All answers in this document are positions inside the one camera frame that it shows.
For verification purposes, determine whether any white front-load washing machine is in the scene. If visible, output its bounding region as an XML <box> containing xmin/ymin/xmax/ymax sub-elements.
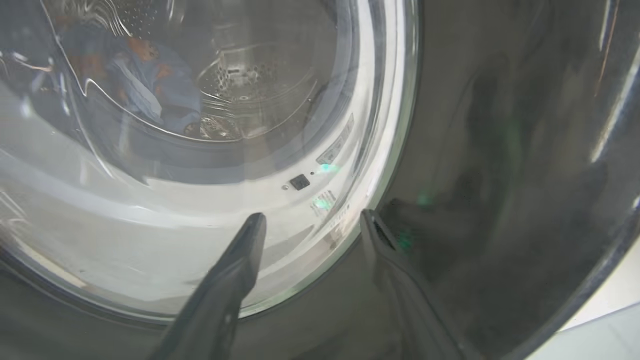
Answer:
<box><xmin>0</xmin><ymin>0</ymin><xmax>416</xmax><ymax>321</ymax></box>

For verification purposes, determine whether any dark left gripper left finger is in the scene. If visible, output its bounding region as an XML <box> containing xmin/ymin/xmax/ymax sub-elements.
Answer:
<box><xmin>150</xmin><ymin>212</ymin><xmax>267</xmax><ymax>360</ymax></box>

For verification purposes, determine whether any black glass washing machine door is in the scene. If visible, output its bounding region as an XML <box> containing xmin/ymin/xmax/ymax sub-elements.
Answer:
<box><xmin>0</xmin><ymin>0</ymin><xmax>640</xmax><ymax>360</ymax></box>

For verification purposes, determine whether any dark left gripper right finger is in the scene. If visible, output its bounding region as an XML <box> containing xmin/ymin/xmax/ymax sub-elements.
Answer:
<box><xmin>360</xmin><ymin>209</ymin><xmax>466</xmax><ymax>360</ymax></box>

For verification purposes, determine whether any blue bear print garment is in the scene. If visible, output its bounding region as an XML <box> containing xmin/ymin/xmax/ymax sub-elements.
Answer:
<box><xmin>105</xmin><ymin>37</ymin><xmax>203</xmax><ymax>138</ymax></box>
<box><xmin>55</xmin><ymin>20</ymin><xmax>126</xmax><ymax>101</ymax></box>

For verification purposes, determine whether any grey warning sticker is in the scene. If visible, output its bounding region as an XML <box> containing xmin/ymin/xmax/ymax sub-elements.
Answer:
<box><xmin>315</xmin><ymin>114</ymin><xmax>356</xmax><ymax>167</ymax></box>

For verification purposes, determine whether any small printed text sticker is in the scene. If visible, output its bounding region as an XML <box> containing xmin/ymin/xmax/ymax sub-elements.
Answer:
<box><xmin>309</xmin><ymin>190</ymin><xmax>337</xmax><ymax>217</ymax></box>

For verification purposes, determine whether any stainless steel drum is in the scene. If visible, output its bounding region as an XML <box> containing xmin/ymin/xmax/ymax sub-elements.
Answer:
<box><xmin>40</xmin><ymin>0</ymin><xmax>326</xmax><ymax>143</ymax></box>

